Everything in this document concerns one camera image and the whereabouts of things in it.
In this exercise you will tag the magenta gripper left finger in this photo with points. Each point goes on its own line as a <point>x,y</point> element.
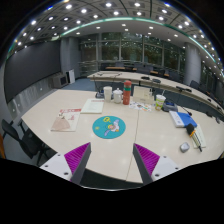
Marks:
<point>69,166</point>

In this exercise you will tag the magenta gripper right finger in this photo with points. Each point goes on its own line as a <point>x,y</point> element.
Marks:
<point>151,166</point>

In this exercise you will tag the round teal cartoon mouse pad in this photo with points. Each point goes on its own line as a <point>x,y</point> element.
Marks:
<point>109,127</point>

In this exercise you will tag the red and pink magazine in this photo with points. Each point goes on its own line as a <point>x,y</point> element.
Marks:
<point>66,121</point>

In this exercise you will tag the black office chair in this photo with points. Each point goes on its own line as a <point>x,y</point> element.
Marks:
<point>24,147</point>

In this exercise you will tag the colourful sticker sheet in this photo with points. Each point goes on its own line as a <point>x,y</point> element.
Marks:
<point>140,106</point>

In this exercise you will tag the blue notebook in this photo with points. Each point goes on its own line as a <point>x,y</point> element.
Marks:
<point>181,119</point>

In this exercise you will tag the black and orange brush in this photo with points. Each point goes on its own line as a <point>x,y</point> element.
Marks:
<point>192,133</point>

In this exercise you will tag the white paper booklet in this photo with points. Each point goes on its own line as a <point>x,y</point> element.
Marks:
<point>93,106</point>

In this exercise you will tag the white striped notepad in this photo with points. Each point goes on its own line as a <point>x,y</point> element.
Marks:
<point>201,137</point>

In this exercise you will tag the green paper drink cup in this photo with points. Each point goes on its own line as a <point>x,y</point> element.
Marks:
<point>160,99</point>

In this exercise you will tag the white sign card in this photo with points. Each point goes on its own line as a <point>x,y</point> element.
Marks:
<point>143,95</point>

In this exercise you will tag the white ceramic teapot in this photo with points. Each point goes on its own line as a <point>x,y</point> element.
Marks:
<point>117,95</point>

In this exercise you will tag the red and green bottle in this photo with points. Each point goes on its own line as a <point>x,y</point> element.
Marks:
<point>127,92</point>

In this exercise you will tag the white plastic cup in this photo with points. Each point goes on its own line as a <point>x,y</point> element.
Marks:
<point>107,93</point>

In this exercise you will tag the grey cabinet box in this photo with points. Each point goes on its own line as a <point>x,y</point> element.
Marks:
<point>59,81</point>

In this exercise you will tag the white board panel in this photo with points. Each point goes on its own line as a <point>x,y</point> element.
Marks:
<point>71,76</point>

